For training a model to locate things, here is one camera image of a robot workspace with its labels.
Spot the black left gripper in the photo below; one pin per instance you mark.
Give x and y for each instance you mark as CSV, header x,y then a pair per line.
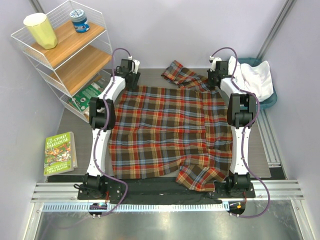
x,y
132,85

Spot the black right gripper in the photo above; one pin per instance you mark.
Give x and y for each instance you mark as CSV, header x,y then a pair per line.
x,y
210,84

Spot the red brown plaid shirt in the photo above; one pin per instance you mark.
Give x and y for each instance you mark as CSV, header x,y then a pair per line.
x,y
161,130

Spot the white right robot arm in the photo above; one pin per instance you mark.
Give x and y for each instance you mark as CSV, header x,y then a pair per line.
x,y
241,112

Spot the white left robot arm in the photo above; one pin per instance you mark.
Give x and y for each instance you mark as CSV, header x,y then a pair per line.
x,y
102,119

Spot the white shirts in basket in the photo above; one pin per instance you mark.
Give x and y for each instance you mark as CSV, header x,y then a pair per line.
x,y
257,77

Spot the teal plastic basket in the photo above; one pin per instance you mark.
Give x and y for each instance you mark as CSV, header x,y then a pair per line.
x,y
267,100

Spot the blue jar with lid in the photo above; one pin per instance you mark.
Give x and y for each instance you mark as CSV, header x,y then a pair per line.
x,y
79,20

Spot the green treehouse book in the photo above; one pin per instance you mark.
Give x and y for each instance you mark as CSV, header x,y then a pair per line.
x,y
60,154

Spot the yellow faceted cup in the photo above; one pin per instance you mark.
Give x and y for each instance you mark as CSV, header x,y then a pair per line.
x,y
41,29

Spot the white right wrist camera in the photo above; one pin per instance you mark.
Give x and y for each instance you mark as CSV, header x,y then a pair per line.
x,y
213,61

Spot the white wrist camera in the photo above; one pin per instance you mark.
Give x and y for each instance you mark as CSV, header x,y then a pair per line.
x,y
213,61
134,65

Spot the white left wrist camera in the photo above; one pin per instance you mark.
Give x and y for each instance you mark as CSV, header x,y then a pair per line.
x,y
134,65

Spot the white wire wooden shelf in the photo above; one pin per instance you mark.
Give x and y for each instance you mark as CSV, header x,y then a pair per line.
x,y
78,57

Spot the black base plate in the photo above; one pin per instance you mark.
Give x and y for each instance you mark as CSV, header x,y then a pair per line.
x,y
151,191

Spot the aluminium rail frame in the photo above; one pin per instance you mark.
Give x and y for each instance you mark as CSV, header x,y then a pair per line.
x,y
160,209

